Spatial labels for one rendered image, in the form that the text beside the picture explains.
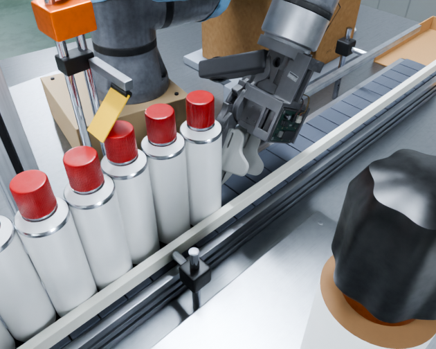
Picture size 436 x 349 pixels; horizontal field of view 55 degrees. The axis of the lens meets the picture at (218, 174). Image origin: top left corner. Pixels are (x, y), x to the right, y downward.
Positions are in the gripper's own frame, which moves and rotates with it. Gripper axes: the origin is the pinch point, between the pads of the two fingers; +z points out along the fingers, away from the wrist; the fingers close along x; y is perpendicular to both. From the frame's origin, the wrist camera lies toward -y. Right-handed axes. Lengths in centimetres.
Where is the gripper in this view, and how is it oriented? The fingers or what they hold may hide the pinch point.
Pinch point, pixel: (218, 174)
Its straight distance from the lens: 60.9
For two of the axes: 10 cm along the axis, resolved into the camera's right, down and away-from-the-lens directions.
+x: 6.3, -0.3, 7.8
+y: 6.9, 4.9, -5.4
